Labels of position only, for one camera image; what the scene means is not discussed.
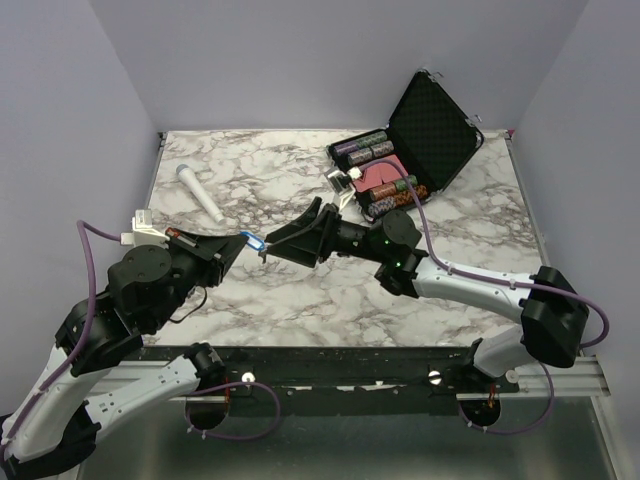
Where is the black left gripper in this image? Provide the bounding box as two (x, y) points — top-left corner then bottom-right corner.
(148, 227), (250, 331)

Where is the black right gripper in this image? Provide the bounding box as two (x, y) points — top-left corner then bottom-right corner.
(265, 198), (387, 269)

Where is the blue plastic key tag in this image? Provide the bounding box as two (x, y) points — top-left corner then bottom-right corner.
(241, 231), (266, 252)

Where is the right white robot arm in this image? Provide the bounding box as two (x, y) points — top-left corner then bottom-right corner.
(261, 198), (588, 392)

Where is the blue tan chip stack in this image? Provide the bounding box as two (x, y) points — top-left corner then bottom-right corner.
(367, 196), (396, 218)

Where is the white microphone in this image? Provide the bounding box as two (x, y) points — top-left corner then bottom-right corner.
(176, 164), (224, 223)

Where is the pink playing card deck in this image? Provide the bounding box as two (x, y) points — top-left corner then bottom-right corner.
(353, 166), (382, 193)

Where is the brown chip stack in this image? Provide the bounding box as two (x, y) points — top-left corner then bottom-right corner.
(368, 182), (397, 201)

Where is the purple chip stack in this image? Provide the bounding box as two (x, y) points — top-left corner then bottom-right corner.
(334, 141), (360, 156)

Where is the orange black chip stack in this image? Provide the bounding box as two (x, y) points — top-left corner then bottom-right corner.
(397, 184), (430, 206)

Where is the green chip stack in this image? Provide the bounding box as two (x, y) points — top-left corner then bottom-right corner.
(356, 131), (388, 149)

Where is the black poker chip case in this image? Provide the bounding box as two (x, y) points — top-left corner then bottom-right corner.
(327, 70), (484, 222)

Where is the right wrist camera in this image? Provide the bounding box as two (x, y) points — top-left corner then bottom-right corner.
(324, 167), (363, 213)

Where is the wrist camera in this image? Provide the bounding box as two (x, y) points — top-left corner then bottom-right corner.
(120, 209), (167, 248)
(324, 167), (363, 213)

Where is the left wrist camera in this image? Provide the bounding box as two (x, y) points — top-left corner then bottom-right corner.
(120, 209), (167, 248)

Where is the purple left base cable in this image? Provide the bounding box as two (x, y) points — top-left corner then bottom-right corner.
(187, 374), (284, 442)

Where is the black table front rail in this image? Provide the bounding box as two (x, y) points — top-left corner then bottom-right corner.
(139, 344), (551, 416)

